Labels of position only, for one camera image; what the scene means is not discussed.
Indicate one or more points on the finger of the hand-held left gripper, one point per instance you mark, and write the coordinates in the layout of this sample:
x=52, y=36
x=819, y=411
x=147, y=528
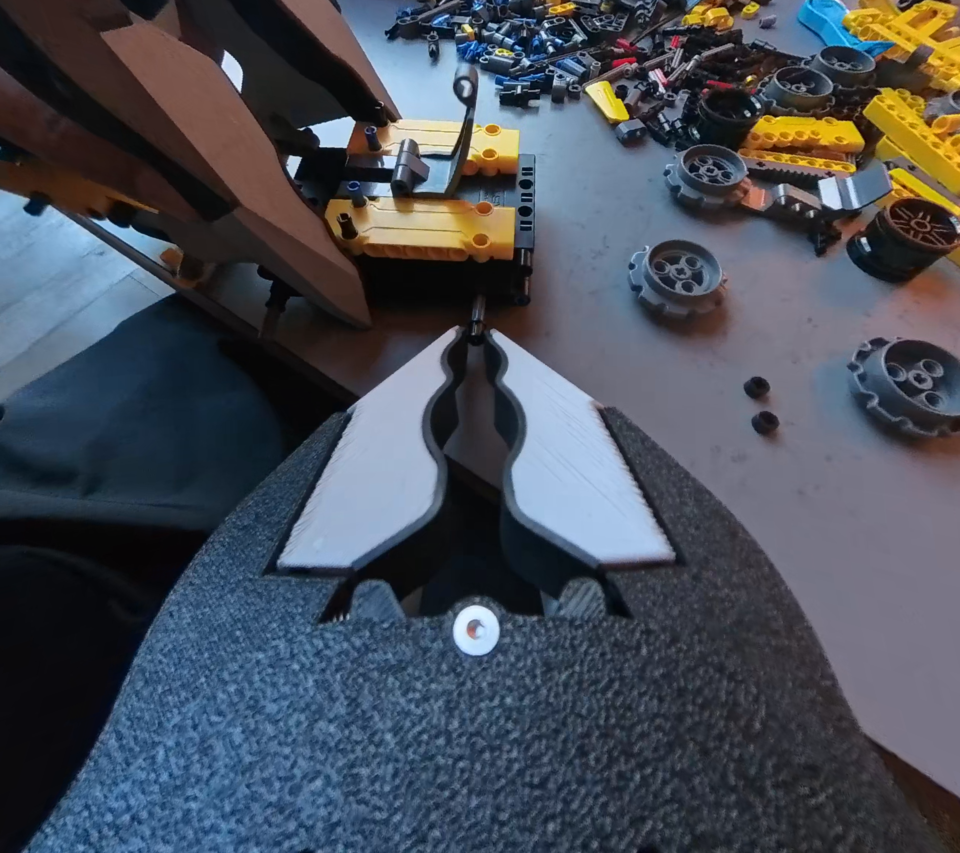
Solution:
x=300, y=20
x=247, y=155

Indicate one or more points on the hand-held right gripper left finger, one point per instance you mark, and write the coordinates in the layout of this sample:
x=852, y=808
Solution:
x=375, y=485

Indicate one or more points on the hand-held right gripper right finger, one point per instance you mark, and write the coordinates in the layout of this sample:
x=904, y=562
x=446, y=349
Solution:
x=577, y=493

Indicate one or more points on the yellow black brick model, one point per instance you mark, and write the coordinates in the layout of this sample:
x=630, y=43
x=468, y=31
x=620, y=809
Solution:
x=427, y=227

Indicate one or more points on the pile of small brick parts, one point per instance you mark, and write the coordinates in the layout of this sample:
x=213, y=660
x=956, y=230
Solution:
x=540, y=28

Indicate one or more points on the grey desk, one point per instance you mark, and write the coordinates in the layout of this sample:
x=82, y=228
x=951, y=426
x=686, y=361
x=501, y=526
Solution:
x=585, y=380

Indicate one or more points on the person's black trousers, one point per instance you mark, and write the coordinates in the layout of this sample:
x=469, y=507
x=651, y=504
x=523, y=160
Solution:
x=150, y=418

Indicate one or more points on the yellow curved panel piece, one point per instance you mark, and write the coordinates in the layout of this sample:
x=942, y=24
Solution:
x=607, y=101

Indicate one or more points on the small grey connector piece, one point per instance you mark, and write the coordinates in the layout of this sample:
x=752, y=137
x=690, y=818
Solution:
x=630, y=131

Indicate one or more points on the grey curved panel piece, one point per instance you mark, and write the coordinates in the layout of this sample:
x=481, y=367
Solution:
x=855, y=189

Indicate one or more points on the pile of yellow brick beams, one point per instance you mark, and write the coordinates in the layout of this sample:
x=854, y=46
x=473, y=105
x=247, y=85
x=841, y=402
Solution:
x=922, y=118

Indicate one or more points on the blue brick separator tool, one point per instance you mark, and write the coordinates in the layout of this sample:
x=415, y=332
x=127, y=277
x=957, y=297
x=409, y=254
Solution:
x=825, y=20

